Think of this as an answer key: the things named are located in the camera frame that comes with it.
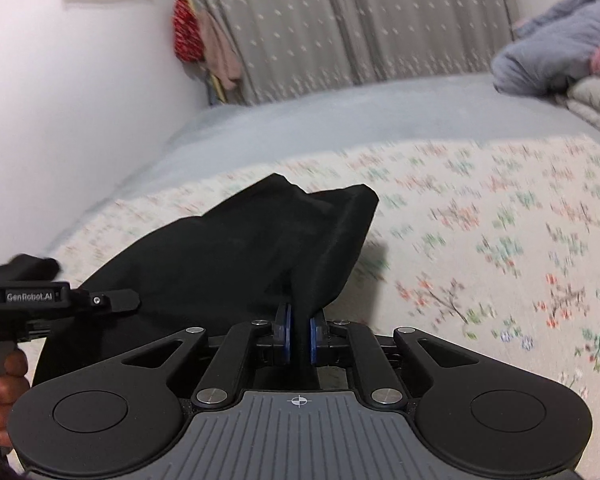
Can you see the grey bedsheet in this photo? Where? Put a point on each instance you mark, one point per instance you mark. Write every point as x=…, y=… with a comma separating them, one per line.
x=340, y=110

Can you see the black folded garment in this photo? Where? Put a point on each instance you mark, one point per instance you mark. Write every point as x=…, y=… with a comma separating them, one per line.
x=22, y=266

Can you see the black pants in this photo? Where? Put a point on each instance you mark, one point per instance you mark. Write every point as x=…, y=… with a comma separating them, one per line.
x=230, y=260

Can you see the grey folded blanket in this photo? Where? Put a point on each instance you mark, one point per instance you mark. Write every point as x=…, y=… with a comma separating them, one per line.
x=595, y=105

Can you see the floral printed blanket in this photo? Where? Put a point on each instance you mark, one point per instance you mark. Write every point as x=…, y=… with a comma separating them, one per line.
x=480, y=240

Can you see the pink hanging cloth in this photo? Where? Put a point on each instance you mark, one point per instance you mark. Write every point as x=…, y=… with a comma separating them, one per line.
x=222, y=55

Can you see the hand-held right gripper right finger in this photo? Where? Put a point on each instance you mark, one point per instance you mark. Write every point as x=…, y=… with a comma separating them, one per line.
x=314, y=337

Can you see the yellow stick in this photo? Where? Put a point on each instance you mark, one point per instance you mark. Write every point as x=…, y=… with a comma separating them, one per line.
x=219, y=87

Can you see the red hanging knit item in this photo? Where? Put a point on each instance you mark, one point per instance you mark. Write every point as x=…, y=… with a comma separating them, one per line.
x=187, y=32

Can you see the blue-grey crumpled cloth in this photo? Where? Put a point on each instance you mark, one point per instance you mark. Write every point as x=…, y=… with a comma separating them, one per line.
x=550, y=45

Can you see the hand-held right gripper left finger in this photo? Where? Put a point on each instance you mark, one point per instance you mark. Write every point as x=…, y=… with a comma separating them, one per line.
x=286, y=335

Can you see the grey flower-print curtain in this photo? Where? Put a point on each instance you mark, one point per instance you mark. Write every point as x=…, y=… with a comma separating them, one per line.
x=355, y=20

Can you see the person's left hand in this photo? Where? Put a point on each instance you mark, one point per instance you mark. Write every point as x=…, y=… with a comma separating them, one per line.
x=2, y=395

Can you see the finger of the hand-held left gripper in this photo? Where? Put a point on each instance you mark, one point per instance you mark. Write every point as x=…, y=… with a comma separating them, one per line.
x=117, y=301

